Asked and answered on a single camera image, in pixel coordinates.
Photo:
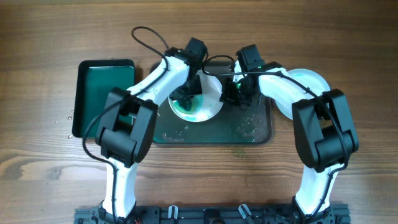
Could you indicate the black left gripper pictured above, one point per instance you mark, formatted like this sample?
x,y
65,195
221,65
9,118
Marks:
x,y
185,92

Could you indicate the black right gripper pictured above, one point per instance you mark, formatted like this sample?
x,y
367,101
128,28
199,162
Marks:
x,y
234,95

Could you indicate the green yellow sponge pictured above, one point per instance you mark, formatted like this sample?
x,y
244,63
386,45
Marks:
x,y
187,106

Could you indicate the white plate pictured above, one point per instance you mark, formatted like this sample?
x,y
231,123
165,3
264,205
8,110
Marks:
x,y
291,93
201,107

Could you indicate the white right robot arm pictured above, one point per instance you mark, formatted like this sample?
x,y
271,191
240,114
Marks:
x,y
324,131

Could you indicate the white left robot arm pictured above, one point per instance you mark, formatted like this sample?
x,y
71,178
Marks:
x,y
127,124

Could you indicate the dark grey serving tray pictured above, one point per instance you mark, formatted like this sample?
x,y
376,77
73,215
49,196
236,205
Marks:
x,y
230,126

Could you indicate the black basin with green water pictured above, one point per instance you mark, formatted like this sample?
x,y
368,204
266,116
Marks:
x,y
96,78

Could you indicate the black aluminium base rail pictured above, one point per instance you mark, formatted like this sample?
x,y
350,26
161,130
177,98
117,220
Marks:
x,y
276,213

